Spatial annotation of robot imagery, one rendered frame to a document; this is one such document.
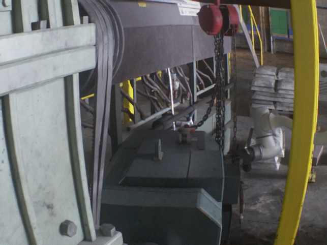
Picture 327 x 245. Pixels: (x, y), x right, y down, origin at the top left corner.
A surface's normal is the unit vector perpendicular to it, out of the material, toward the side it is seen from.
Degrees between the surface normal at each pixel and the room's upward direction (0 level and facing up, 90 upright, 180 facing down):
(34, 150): 90
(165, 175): 0
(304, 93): 90
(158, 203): 0
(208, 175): 0
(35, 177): 90
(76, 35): 90
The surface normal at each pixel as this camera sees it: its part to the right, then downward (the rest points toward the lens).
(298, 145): -0.45, 0.26
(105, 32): 0.87, -0.07
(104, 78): 0.88, 0.25
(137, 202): -0.03, -0.96
